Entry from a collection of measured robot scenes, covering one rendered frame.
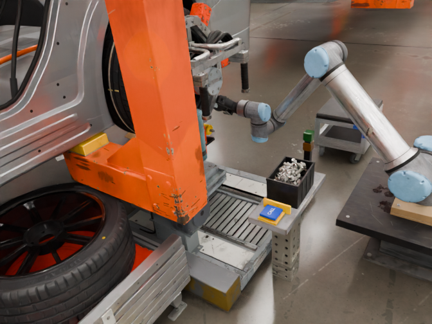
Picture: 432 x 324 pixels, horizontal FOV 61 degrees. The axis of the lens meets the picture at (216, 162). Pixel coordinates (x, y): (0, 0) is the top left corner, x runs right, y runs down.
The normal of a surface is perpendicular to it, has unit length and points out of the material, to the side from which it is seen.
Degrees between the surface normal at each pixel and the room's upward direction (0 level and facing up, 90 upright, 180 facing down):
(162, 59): 90
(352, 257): 0
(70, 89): 90
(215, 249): 0
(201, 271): 0
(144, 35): 90
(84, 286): 90
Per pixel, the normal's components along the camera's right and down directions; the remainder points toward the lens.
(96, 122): 0.82, 0.23
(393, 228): -0.09, -0.85
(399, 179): -0.64, 0.51
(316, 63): -0.77, 0.33
